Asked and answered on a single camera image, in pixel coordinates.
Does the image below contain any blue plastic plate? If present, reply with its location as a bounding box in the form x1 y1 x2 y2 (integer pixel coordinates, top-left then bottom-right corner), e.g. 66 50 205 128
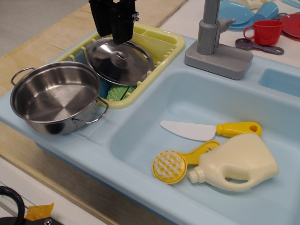
218 0 255 30

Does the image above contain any stainless steel pot lid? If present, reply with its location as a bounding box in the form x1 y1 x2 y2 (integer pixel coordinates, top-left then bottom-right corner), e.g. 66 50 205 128
87 37 154 86

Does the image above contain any yellow tape piece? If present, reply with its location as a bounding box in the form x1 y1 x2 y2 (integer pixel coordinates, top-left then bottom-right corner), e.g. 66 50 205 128
24 203 54 221

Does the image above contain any light blue toy sink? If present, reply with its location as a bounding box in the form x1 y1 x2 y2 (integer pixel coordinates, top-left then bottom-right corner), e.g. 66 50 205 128
0 36 300 225

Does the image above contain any red plastic plate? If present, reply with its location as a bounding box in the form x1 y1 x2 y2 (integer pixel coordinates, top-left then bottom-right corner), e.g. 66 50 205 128
279 14 300 38

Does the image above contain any white toy knife yellow handle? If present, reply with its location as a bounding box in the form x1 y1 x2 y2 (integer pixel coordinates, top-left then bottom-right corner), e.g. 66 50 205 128
160 120 263 141

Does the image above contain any blue plastic cup in rack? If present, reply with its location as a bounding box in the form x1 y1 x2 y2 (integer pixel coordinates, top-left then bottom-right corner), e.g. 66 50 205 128
99 78 112 99

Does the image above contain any grey measuring spoon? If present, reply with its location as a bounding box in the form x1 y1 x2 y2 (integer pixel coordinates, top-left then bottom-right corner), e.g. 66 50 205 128
235 38 285 55

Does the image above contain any cream plastic dish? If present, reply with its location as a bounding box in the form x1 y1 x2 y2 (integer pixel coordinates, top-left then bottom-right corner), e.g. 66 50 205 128
236 0 271 10

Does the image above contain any grey toy faucet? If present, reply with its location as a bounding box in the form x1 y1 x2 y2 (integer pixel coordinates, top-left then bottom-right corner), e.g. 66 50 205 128
184 0 253 80

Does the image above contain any black cable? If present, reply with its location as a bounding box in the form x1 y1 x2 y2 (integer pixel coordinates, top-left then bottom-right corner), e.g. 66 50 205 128
0 186 25 225

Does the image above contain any red toy mug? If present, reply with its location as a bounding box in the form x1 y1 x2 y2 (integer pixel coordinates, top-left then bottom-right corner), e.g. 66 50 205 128
243 20 283 45

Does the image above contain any cream toy detergent bottle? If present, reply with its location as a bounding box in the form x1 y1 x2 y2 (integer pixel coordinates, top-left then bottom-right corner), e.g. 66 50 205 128
188 133 279 192

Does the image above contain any yellow dish brush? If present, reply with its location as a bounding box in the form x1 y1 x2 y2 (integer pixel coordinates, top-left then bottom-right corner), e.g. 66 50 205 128
152 141 220 185

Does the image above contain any blue plastic tumbler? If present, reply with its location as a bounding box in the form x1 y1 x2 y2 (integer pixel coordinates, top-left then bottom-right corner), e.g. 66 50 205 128
252 1 279 23

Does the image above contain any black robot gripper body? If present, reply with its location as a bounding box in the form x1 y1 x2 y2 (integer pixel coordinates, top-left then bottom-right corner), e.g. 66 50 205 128
89 0 135 5

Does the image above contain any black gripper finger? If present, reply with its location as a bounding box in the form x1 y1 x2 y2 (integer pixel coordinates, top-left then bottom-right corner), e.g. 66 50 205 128
110 1 139 45
90 3 117 37

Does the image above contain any green toy vegetable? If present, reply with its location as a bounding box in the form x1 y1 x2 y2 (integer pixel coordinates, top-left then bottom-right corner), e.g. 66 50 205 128
106 84 137 101

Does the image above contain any black device base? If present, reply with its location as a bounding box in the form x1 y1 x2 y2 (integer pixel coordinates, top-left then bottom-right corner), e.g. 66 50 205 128
0 217 62 225

